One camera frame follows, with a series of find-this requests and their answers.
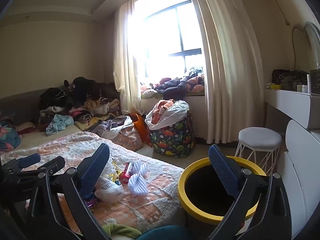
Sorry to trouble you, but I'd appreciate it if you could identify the white plastic bag with clothes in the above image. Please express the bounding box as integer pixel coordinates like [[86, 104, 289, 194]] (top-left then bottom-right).
[[145, 99, 189, 131]]

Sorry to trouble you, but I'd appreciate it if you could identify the left cream curtain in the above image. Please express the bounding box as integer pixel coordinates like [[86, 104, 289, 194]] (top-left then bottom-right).
[[113, 0, 144, 114]]

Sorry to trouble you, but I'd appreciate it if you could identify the pink floral fabric bag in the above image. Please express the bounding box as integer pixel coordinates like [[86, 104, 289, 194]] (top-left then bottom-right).
[[111, 126, 143, 151]]

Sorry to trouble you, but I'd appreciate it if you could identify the white garment on floral bag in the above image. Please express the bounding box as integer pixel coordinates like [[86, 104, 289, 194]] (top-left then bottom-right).
[[92, 115, 133, 140]]

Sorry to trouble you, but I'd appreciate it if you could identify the peach patterned bed quilt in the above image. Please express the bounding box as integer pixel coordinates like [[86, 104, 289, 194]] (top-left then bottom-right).
[[1, 132, 186, 239]]

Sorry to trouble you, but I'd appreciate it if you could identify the white wire frame stool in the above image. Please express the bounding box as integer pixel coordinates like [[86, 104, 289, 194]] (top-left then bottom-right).
[[235, 127, 283, 174]]

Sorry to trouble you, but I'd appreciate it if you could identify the clothes pile on windowsill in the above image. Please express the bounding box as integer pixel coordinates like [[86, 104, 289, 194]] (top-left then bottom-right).
[[140, 68, 204, 100]]

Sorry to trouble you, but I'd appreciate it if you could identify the floral pillow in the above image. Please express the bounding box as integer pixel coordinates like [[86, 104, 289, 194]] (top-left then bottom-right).
[[0, 120, 22, 152]]

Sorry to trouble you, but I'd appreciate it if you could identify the white foam net sleeve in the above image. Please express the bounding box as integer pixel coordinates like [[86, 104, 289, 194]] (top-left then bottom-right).
[[127, 160, 149, 196]]

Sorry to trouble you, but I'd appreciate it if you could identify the round vanity mirror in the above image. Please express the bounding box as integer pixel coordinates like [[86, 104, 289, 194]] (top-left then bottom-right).
[[291, 22, 319, 73]]

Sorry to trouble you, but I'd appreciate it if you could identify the yellow rim black trash bin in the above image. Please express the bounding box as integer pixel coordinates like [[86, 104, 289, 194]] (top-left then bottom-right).
[[177, 155, 267, 233]]

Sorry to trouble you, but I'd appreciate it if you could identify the yellow box on desk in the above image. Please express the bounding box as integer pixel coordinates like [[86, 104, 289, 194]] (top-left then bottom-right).
[[265, 82, 282, 90]]

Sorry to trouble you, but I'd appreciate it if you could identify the red candy tube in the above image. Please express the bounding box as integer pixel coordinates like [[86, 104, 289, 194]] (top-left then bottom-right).
[[119, 162, 134, 184]]

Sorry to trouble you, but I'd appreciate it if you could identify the window with dark frame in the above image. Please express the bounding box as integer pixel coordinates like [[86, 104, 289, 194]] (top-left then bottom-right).
[[135, 0, 204, 82]]

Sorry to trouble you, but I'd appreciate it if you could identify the white vanity desk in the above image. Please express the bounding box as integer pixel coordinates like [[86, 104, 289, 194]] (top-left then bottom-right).
[[265, 89, 319, 239]]

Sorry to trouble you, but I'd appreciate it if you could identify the teal trouser knee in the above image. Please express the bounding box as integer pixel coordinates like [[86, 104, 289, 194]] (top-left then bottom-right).
[[136, 225, 193, 240]]

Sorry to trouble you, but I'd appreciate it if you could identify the orange bag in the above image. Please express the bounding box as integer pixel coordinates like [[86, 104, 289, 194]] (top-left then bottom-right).
[[130, 113, 151, 146]]

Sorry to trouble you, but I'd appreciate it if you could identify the light blue garment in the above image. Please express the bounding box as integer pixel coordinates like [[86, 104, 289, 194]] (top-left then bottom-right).
[[46, 114, 74, 135]]

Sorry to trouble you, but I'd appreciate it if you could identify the pile of clothes on bed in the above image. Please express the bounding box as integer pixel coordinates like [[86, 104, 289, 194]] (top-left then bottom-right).
[[37, 77, 121, 132]]

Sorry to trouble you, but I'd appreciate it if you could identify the dark bag on desk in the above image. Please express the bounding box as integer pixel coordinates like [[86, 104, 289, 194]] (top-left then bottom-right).
[[272, 69, 308, 91]]

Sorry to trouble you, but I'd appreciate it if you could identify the right cream curtain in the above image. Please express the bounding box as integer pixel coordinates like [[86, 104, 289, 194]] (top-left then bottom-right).
[[191, 0, 265, 144]]

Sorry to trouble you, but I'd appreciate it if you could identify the cream curtain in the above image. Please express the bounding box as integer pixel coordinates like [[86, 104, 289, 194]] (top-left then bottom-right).
[[191, 0, 265, 144], [113, 0, 144, 114]]

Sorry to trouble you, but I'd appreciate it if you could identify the dinosaur print laundry basket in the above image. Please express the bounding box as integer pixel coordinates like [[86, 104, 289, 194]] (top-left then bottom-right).
[[149, 111, 195, 158]]

